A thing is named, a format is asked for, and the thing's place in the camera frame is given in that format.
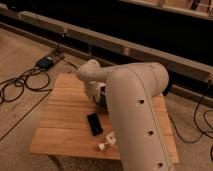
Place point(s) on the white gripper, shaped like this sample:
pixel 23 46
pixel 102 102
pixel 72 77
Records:
pixel 93 90

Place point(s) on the dark ceramic bowl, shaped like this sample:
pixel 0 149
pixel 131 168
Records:
pixel 101 101

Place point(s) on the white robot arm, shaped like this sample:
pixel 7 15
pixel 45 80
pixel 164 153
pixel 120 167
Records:
pixel 129 92

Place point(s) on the black phone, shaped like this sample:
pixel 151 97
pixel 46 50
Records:
pixel 95 124

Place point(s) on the wooden table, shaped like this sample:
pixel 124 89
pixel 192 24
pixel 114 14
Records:
pixel 64 129

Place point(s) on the white plastic bottle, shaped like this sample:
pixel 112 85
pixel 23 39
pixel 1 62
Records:
pixel 110 140

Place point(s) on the black power adapter box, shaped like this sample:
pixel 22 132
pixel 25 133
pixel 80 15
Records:
pixel 45 63

